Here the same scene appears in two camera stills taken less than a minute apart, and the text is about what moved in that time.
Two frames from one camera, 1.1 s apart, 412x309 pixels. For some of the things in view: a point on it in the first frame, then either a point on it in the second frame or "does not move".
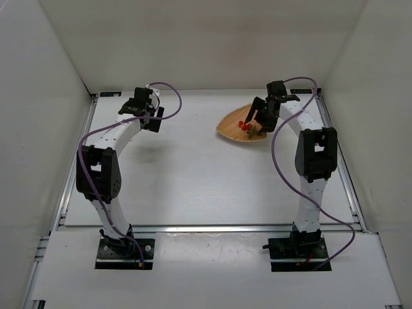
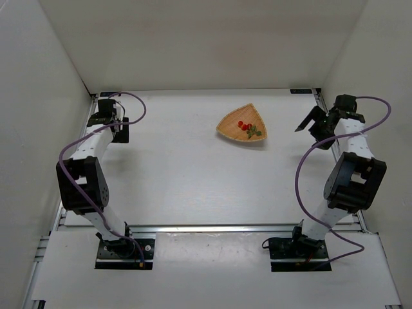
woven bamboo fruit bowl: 229,125 does not move
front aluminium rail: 214,230 does not move
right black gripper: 264,111 to 317,122
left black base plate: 123,253 does not move
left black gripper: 154,121 to 121,134
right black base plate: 290,254 does not move
